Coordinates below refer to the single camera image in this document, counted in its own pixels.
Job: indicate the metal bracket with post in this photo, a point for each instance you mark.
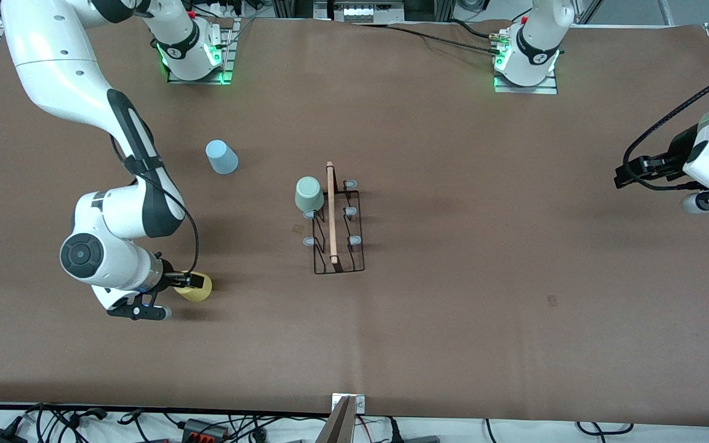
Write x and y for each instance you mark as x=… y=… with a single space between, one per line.
x=345 y=424

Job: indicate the yellow plastic cup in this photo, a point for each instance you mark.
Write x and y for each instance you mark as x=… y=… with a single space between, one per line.
x=200 y=294

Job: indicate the brown table cover mat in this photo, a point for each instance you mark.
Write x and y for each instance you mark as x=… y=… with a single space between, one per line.
x=453 y=338

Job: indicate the white electrical unit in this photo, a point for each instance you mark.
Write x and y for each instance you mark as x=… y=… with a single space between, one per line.
x=360 y=11

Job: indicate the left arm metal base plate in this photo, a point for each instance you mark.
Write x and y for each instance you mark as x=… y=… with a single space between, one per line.
x=545 y=90

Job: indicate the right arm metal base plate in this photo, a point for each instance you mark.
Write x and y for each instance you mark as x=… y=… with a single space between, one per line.
x=176 y=80

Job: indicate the mint green plastic cup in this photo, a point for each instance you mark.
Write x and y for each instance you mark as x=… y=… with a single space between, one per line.
x=309 y=194

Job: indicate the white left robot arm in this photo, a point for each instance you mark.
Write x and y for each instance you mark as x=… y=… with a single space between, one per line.
x=539 y=37

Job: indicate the black connector block orange levers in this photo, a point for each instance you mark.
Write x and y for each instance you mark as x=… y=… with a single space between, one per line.
x=204 y=429

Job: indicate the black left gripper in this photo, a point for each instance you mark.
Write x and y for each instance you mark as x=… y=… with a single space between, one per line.
x=676 y=152

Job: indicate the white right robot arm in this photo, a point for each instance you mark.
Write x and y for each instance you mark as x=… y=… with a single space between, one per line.
x=53 y=74

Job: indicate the light blue plastic cup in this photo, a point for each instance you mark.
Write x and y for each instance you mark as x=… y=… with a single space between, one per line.
x=223 y=159

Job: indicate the black power adapter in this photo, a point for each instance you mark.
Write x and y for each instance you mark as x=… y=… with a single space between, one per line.
x=0 y=437

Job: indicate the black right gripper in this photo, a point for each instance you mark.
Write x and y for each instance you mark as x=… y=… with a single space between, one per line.
x=172 y=280

